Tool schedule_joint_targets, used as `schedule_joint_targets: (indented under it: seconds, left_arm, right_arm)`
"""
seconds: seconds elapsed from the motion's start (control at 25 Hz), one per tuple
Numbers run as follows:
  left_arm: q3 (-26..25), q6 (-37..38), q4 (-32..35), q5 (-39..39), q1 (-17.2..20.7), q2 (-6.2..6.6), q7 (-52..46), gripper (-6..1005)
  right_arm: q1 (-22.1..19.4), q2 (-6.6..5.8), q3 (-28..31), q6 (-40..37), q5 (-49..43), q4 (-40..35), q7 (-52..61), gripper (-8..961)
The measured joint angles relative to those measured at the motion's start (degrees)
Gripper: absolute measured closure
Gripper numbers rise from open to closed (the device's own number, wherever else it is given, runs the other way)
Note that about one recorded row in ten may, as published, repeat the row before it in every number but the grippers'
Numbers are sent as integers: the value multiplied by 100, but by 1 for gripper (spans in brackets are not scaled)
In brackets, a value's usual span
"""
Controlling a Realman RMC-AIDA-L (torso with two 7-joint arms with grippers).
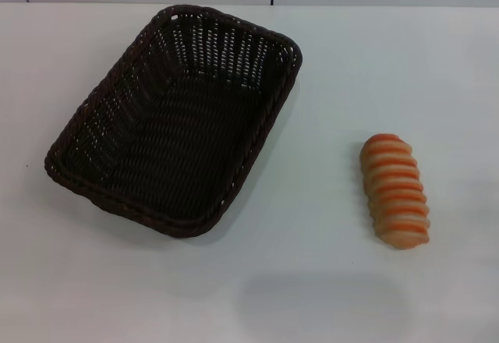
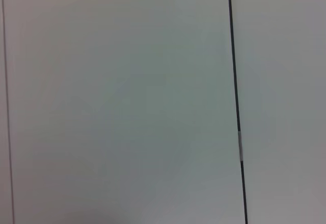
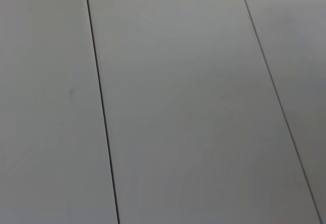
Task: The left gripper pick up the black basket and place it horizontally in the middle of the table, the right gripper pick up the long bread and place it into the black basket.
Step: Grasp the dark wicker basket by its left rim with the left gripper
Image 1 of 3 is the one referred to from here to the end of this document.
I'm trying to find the orange striped bread loaf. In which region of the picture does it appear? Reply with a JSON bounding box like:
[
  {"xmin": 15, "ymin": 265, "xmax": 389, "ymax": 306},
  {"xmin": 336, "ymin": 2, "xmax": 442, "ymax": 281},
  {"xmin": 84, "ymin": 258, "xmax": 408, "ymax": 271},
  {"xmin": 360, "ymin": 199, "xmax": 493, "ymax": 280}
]
[{"xmin": 359, "ymin": 133, "xmax": 432, "ymax": 249}]

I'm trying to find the black woven rectangular basket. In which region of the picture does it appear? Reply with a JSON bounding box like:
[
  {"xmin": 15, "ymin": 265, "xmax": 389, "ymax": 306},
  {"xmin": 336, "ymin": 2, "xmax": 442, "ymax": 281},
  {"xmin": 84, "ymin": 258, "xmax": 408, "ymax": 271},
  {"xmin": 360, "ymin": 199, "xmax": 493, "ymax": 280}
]
[{"xmin": 43, "ymin": 4, "xmax": 304, "ymax": 239}]

